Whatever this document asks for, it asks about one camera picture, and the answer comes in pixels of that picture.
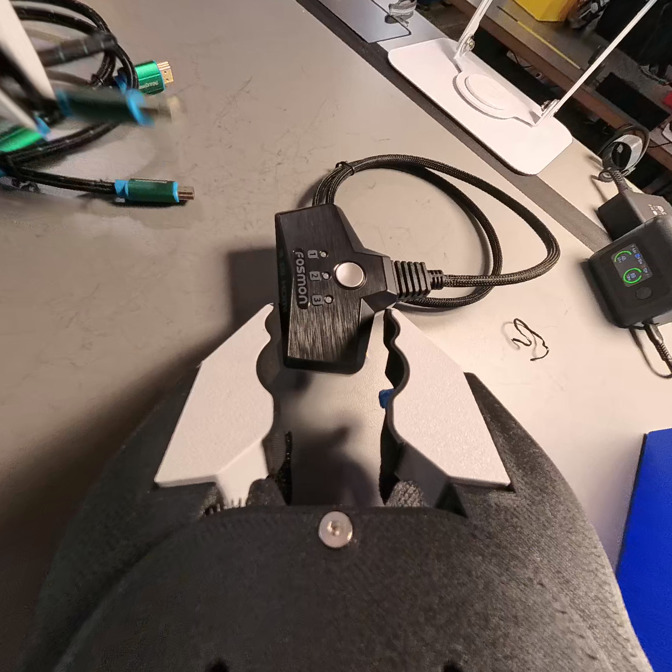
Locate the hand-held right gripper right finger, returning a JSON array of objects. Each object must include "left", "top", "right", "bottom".
[{"left": 378, "top": 309, "right": 513, "bottom": 509}]

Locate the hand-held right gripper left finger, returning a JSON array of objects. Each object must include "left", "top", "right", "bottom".
[{"left": 154, "top": 304, "right": 293, "bottom": 507}]

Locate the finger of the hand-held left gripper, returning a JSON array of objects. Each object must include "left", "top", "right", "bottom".
[
  {"left": 0, "top": 0, "right": 56, "bottom": 104},
  {"left": 0, "top": 90, "right": 39, "bottom": 133}
]

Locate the black HDMI switch box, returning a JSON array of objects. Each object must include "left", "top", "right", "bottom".
[{"left": 274, "top": 204, "right": 396, "bottom": 375}]

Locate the grey braided switch cable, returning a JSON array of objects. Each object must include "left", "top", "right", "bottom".
[{"left": 312, "top": 154, "right": 561, "bottom": 312}]

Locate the blue plastic bin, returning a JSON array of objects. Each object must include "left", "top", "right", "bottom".
[{"left": 615, "top": 428, "right": 672, "bottom": 672}]

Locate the grey power station with display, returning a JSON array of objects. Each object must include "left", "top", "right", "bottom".
[{"left": 587, "top": 214, "right": 672, "bottom": 380}]

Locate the black flat box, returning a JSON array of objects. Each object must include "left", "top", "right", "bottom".
[{"left": 597, "top": 189, "right": 672, "bottom": 238}]

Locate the grey metal plate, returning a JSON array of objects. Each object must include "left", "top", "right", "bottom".
[{"left": 314, "top": 0, "right": 414, "bottom": 44}]

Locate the yellow plastic bin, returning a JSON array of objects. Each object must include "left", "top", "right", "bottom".
[{"left": 512, "top": 0, "right": 578, "bottom": 23}]

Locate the black wire twist tie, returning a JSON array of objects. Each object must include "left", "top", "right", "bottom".
[{"left": 508, "top": 317, "right": 552, "bottom": 363}]

